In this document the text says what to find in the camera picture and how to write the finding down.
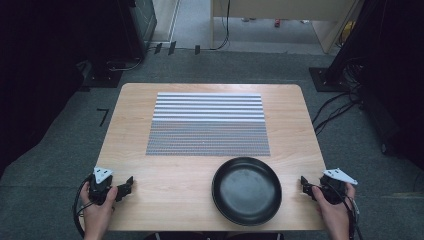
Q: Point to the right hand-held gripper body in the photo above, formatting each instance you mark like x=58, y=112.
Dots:
x=335, y=188

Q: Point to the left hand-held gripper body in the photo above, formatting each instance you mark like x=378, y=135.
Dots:
x=100, y=186

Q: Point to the person's right hand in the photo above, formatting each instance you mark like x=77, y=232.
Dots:
x=333, y=213

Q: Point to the person's left hand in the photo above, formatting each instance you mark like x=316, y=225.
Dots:
x=97, y=213

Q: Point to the black round plate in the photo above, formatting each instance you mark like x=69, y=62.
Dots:
x=246, y=191

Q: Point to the grey striped placemat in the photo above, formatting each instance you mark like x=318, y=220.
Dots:
x=208, y=126

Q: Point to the dark stand base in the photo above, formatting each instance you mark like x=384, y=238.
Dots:
x=103, y=75

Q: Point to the black tape strip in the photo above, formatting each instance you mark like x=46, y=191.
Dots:
x=158, y=48
x=172, y=47
x=197, y=49

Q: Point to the yellow object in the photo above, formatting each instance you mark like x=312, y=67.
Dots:
x=348, y=31

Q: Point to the small red object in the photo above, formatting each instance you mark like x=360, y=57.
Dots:
x=277, y=22

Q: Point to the light wooden cabinet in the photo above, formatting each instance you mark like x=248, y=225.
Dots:
x=283, y=8

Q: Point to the black stand base plate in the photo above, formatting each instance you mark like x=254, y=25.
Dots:
x=325, y=80

